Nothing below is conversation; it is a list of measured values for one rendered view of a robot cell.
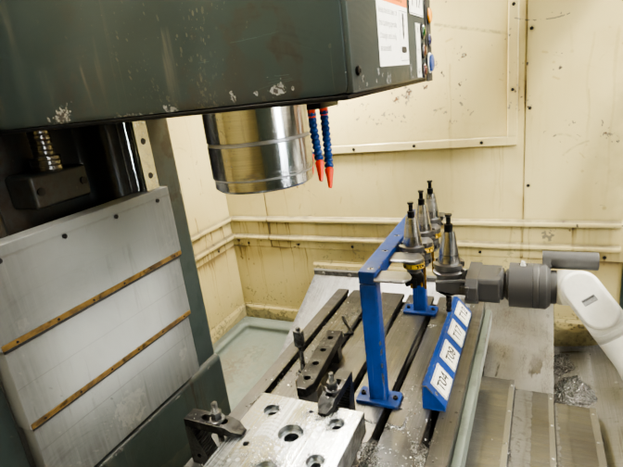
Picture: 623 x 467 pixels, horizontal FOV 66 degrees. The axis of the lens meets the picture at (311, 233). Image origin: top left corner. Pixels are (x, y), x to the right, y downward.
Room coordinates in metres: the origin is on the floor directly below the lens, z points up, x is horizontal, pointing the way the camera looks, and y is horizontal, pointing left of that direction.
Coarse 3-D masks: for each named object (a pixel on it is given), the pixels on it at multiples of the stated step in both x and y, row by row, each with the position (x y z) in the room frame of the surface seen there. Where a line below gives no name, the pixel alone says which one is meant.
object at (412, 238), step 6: (414, 216) 1.05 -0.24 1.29; (408, 222) 1.04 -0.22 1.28; (414, 222) 1.04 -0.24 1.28; (408, 228) 1.04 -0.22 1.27; (414, 228) 1.04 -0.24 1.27; (408, 234) 1.04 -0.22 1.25; (414, 234) 1.03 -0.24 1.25; (420, 234) 1.05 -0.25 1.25; (408, 240) 1.04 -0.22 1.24; (414, 240) 1.03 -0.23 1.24; (420, 240) 1.04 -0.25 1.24; (408, 246) 1.03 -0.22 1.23; (414, 246) 1.03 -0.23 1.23
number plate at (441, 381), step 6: (438, 366) 0.95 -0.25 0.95; (438, 372) 0.93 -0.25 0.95; (444, 372) 0.95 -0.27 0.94; (432, 378) 0.90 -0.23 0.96; (438, 378) 0.91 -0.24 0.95; (444, 378) 0.93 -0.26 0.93; (450, 378) 0.94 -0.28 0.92; (432, 384) 0.89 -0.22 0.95; (438, 384) 0.90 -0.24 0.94; (444, 384) 0.91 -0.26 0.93; (450, 384) 0.93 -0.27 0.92; (438, 390) 0.88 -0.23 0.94; (444, 390) 0.90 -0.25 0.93; (444, 396) 0.88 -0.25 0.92
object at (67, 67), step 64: (0, 0) 0.79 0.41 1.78; (64, 0) 0.73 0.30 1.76; (128, 0) 0.68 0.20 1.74; (192, 0) 0.63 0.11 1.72; (256, 0) 0.59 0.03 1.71; (320, 0) 0.56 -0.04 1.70; (0, 64) 0.81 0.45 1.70; (64, 64) 0.74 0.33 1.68; (128, 64) 0.69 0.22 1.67; (192, 64) 0.64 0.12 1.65; (256, 64) 0.60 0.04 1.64; (320, 64) 0.56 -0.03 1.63; (0, 128) 0.83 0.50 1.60; (64, 128) 0.77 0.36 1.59
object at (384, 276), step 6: (378, 276) 0.91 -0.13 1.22; (384, 276) 0.91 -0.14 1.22; (390, 276) 0.90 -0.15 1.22; (396, 276) 0.90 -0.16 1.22; (402, 276) 0.89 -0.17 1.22; (408, 276) 0.89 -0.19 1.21; (378, 282) 0.89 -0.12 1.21; (384, 282) 0.89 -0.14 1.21; (390, 282) 0.88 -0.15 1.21; (396, 282) 0.88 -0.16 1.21; (402, 282) 0.87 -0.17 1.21
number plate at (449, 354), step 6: (444, 342) 1.04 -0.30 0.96; (444, 348) 1.02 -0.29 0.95; (450, 348) 1.03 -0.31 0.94; (444, 354) 1.00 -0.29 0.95; (450, 354) 1.02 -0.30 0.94; (456, 354) 1.03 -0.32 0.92; (444, 360) 0.98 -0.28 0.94; (450, 360) 1.00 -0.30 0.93; (456, 360) 1.01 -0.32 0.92; (450, 366) 0.98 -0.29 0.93
